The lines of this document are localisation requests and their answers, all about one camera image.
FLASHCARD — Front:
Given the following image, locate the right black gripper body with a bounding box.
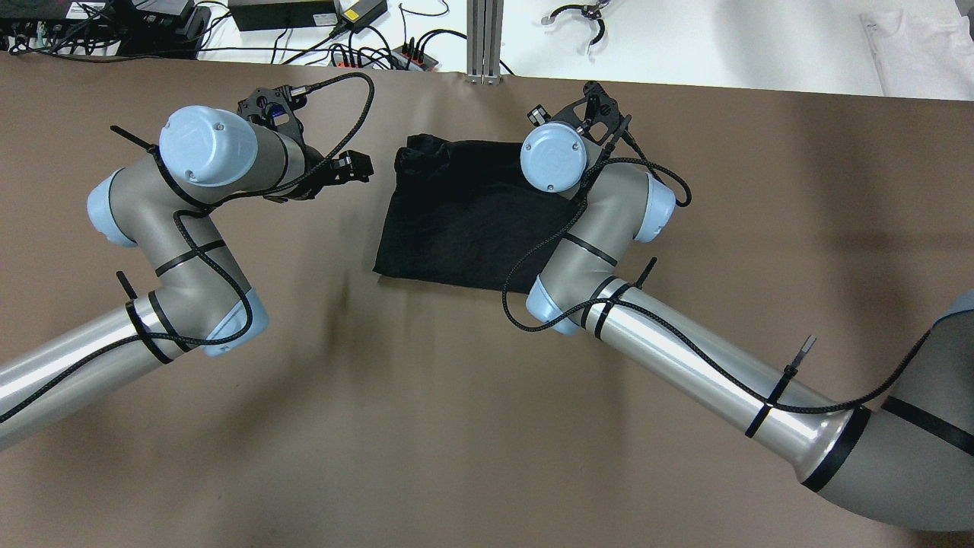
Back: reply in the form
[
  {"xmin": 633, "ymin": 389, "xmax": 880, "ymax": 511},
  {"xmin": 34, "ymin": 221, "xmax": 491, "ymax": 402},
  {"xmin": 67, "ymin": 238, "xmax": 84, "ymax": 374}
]
[{"xmin": 549, "ymin": 81, "xmax": 632, "ymax": 146}]

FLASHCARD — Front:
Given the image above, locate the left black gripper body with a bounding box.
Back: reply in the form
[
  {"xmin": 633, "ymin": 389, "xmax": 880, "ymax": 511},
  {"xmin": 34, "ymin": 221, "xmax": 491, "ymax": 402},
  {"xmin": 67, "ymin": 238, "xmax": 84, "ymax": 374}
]
[{"xmin": 237, "ymin": 84, "xmax": 343, "ymax": 200}]

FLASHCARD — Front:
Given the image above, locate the black t-shirt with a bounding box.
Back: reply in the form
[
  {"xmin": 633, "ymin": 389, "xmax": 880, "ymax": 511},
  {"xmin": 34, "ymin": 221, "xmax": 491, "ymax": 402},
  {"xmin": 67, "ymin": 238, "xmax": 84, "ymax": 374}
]
[{"xmin": 374, "ymin": 134, "xmax": 577, "ymax": 294}]

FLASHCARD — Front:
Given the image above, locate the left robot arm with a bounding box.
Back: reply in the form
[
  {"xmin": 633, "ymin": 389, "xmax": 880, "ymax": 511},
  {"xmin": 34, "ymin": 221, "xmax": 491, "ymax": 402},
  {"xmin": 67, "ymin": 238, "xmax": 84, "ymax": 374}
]
[{"xmin": 2, "ymin": 82, "xmax": 374, "ymax": 448}]

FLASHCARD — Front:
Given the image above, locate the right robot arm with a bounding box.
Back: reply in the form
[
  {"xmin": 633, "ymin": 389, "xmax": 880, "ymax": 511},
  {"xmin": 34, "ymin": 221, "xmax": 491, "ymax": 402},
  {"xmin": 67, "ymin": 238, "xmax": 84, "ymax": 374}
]
[{"xmin": 519, "ymin": 82, "xmax": 973, "ymax": 531}]

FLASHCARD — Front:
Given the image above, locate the grabber stick tool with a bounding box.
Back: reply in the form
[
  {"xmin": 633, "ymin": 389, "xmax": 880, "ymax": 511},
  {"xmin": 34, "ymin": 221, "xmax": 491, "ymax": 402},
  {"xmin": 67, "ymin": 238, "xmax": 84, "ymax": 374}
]
[{"xmin": 542, "ymin": 0, "xmax": 610, "ymax": 45}]

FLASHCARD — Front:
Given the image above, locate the black power adapter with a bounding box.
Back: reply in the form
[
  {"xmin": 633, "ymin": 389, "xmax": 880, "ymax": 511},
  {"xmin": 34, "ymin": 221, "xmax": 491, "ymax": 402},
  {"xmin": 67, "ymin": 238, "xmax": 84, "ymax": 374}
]
[{"xmin": 328, "ymin": 0, "xmax": 387, "ymax": 39}]

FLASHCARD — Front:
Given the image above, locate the black USB hub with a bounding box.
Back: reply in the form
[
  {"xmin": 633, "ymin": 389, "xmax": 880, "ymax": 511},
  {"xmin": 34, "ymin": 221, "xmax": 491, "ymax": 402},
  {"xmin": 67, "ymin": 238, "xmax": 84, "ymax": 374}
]
[{"xmin": 390, "ymin": 42, "xmax": 441, "ymax": 72}]

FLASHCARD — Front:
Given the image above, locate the folded white garment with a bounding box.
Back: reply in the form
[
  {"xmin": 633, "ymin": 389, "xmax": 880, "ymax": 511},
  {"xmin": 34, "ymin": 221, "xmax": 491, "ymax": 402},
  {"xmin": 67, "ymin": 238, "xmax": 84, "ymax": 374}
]
[{"xmin": 859, "ymin": 10, "xmax": 973, "ymax": 101}]

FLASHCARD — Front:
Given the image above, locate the aluminium frame post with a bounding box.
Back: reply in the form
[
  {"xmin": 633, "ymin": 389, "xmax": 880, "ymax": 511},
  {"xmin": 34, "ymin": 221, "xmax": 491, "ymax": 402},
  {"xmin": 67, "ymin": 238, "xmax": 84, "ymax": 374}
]
[{"xmin": 466, "ymin": 0, "xmax": 504, "ymax": 84}]

